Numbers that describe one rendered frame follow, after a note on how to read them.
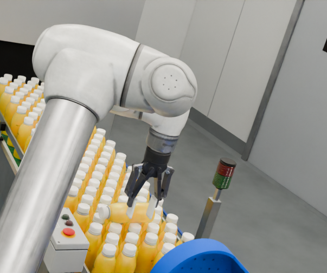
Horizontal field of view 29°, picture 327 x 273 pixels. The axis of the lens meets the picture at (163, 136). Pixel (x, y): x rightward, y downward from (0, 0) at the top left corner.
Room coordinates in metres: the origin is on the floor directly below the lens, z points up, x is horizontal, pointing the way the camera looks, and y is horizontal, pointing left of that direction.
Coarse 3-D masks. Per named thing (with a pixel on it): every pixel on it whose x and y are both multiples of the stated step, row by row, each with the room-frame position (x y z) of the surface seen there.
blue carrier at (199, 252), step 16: (192, 240) 1.51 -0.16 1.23; (208, 240) 1.53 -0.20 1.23; (176, 256) 1.45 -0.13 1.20; (192, 256) 1.45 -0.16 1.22; (208, 256) 1.54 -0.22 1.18; (224, 256) 1.57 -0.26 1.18; (160, 272) 1.43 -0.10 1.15; (176, 272) 1.50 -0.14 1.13; (192, 272) 1.52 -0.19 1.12; (208, 272) 1.55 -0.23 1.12; (224, 272) 1.58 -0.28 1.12; (240, 272) 1.55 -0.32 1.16
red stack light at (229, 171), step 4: (220, 164) 2.09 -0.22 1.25; (216, 168) 2.11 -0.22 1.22; (220, 168) 2.09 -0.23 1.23; (224, 168) 2.08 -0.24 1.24; (228, 168) 2.08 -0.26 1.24; (232, 168) 2.08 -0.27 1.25; (220, 172) 2.08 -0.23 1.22; (224, 172) 2.08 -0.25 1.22; (228, 172) 2.08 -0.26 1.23; (232, 172) 2.09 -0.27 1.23; (228, 176) 2.08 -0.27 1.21
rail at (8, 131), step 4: (0, 112) 2.62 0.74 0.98; (0, 116) 2.61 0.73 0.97; (0, 120) 2.60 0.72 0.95; (4, 120) 2.55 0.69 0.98; (8, 128) 2.48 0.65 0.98; (8, 132) 2.47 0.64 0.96; (12, 136) 2.41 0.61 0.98; (12, 140) 2.40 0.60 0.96; (16, 140) 2.37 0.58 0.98; (16, 144) 2.35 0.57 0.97; (16, 148) 2.34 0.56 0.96; (20, 148) 2.31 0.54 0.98; (20, 152) 2.29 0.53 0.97; (20, 156) 2.28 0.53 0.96; (84, 264) 1.63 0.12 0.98; (84, 268) 1.62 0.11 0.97; (84, 272) 1.61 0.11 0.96; (88, 272) 1.60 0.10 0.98
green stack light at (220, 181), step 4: (216, 172) 2.10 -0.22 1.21; (216, 176) 2.09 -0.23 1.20; (220, 176) 2.08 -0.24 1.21; (224, 176) 2.08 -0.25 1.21; (232, 176) 2.11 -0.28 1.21; (216, 180) 2.09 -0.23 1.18; (220, 180) 2.08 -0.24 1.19; (224, 180) 2.08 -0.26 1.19; (228, 180) 2.09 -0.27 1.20; (216, 184) 2.08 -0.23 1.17; (220, 184) 2.08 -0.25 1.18; (224, 184) 2.08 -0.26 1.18; (228, 184) 2.09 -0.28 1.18; (224, 188) 2.08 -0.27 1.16
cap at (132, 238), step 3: (129, 234) 1.71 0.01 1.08; (132, 234) 1.72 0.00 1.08; (135, 234) 1.72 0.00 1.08; (126, 237) 1.70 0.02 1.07; (129, 237) 1.70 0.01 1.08; (132, 237) 1.70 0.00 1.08; (135, 237) 1.71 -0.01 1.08; (138, 237) 1.71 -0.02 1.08; (126, 240) 1.70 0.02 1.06; (129, 240) 1.69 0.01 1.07; (132, 240) 1.69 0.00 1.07; (135, 240) 1.70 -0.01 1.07; (132, 243) 1.69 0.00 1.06; (135, 243) 1.70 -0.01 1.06
